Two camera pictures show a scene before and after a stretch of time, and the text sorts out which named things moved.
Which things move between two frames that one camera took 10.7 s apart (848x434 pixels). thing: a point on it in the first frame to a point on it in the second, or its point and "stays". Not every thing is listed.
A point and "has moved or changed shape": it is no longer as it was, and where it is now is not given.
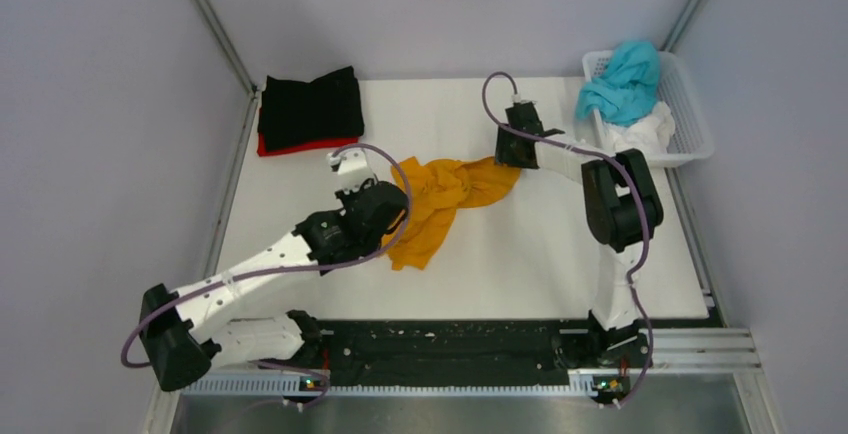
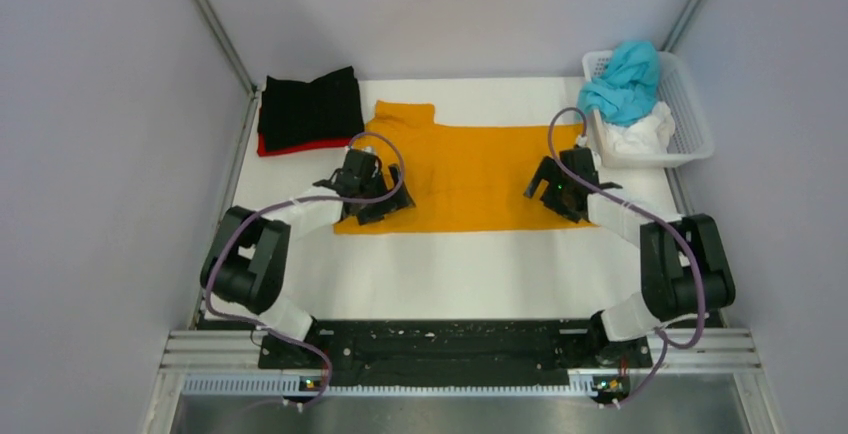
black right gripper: (503, 155) to (548, 198)
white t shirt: (651, 134) stays
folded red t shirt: (299, 147) stays
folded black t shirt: (297, 114) stays
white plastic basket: (690, 139) stays
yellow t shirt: (435, 190) has moved or changed shape
